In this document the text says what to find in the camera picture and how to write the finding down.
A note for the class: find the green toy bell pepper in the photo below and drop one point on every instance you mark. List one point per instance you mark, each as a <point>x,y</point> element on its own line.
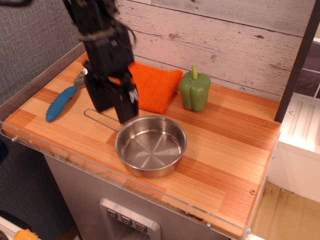
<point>194,89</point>

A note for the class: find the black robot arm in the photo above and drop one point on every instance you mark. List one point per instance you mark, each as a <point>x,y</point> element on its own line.
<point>95,17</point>

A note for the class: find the blue handled spoon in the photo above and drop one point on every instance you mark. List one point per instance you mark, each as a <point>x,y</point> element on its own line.
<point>59,103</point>

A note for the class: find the orange cloth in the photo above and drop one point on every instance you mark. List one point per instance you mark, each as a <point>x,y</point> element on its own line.
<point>155,86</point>

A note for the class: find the silver dispenser panel with buttons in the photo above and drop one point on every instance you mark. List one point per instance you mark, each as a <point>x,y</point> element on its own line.
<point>122,223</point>

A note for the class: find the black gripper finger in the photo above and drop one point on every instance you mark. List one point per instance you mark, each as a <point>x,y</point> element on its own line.
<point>125,100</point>
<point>100,98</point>

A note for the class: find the clear acrylic table guard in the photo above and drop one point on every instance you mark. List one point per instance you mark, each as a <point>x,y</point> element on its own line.
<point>218,180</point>

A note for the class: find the silver steel pot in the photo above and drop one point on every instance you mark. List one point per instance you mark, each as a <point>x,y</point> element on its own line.
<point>148,146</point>

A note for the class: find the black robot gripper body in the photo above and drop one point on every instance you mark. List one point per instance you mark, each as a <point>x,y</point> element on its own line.
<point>109,58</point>

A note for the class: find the yellow orange object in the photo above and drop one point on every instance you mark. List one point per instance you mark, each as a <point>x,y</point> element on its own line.
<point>25,234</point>

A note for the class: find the dark right post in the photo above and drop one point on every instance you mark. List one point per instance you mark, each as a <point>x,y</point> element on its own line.
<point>299,62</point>

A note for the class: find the white ridged sink unit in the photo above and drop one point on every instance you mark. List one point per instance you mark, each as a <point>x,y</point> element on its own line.
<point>295,164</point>

